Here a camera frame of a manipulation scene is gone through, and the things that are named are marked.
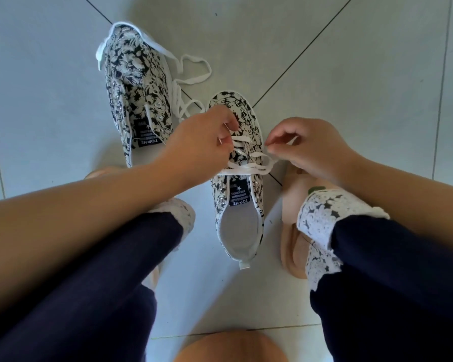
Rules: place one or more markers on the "floral sneaker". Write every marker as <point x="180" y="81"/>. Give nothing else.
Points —
<point x="241" y="207"/>
<point x="136" y="82"/>

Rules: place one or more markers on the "person's left forearm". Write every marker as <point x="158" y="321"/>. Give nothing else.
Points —
<point x="60" y="229"/>

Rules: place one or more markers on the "pink slipper with green charm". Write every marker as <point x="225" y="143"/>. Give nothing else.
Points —
<point x="292" y="207"/>

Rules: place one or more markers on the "person's left leg navy trousers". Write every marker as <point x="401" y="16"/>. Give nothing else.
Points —
<point x="79" y="294"/>

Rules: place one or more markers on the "person's leg navy trousers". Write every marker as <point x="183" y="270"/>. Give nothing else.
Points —
<point x="392" y="290"/>
<point x="79" y="294"/>

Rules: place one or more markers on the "person's right hand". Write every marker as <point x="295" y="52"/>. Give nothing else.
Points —
<point x="317" y="150"/>

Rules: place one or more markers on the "pink slipper with white charms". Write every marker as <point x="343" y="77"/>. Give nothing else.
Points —
<point x="153" y="278"/>

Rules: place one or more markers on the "person's right leg navy trousers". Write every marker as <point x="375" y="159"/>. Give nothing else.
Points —
<point x="392" y="290"/>

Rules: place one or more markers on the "person's left hand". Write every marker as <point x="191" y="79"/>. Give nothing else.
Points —
<point x="200" y="150"/>

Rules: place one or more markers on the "person's right forearm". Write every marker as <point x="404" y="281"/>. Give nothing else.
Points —
<point x="411" y="207"/>

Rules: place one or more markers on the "bright white shoelace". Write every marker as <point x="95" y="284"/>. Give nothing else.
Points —
<point x="245" y="167"/>
<point x="196" y="58"/>

